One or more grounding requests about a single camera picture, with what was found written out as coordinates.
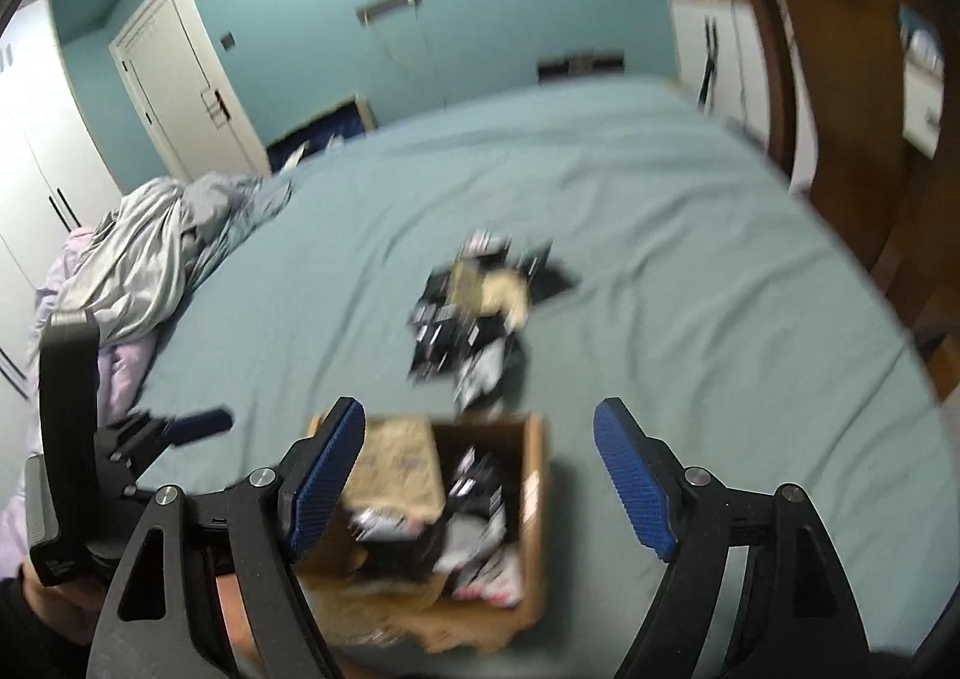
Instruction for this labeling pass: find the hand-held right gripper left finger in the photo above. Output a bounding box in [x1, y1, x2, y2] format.
[86, 398, 367, 679]

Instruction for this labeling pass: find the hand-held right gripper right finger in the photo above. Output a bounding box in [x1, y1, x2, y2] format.
[592, 398, 871, 679]

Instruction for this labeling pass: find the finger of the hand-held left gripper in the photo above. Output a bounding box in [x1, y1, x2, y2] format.
[100, 407, 235, 483]

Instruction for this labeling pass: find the beige snack bag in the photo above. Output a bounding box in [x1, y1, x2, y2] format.
[352, 419, 445, 524]
[448, 257, 535, 331]

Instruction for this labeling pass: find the brown cardboard box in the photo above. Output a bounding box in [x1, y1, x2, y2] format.
[298, 411, 550, 654]

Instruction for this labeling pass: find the heap of black snack packets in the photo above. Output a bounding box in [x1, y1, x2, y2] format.
[349, 446, 526, 609]

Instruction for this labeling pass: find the pile of black snack packets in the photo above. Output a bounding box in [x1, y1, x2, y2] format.
[405, 231, 583, 416]

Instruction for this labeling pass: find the person's left forearm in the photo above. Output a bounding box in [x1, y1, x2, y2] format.
[0, 566, 106, 679]

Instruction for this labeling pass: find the lilac quilt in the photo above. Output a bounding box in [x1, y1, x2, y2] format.
[0, 229, 160, 560]

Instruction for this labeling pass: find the teal bed sheet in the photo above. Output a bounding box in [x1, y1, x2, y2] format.
[135, 75, 940, 679]

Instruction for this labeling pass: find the white wardrobe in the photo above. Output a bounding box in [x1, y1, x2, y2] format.
[0, 0, 125, 395]

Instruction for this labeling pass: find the dark framed picture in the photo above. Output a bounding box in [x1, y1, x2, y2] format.
[266, 94, 376, 172]

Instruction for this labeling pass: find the white door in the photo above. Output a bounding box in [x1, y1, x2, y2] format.
[109, 0, 272, 179]

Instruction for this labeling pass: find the white cabinet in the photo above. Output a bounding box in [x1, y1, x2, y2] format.
[670, 0, 773, 148]

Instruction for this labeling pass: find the wooden furniture frame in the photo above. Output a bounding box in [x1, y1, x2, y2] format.
[675, 0, 960, 395]

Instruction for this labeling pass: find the metal wall lamp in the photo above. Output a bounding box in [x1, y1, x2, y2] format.
[355, 0, 424, 26]

